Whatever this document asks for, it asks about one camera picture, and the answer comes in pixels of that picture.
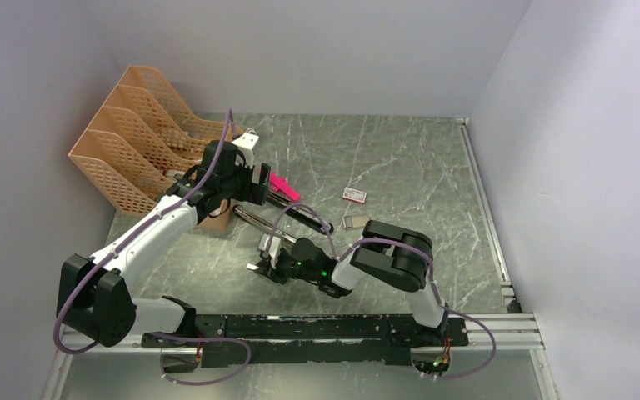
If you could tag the brown cardboard staple tray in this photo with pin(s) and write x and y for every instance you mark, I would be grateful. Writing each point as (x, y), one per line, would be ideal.
(355, 221)

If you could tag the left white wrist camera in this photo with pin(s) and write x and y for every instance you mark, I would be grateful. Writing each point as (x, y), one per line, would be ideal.
(246, 144)

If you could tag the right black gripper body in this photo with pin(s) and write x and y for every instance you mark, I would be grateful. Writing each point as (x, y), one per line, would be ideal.
(287, 267)

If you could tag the beige black stapler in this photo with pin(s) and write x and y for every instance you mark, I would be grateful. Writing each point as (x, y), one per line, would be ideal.
(262, 224)

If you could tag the orange mesh file organizer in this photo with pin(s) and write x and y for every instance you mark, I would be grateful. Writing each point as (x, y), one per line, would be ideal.
(141, 138)

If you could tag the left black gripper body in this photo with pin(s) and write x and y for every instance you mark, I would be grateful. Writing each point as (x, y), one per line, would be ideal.
(240, 186)

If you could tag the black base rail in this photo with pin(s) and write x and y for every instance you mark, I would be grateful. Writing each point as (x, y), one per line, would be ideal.
(263, 339)

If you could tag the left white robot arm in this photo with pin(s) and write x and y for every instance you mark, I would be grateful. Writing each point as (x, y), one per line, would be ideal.
(93, 295)

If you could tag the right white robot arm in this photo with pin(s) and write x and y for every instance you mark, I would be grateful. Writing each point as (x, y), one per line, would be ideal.
(397, 256)

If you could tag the red white staple box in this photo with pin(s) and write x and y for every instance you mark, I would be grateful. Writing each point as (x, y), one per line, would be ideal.
(354, 195)

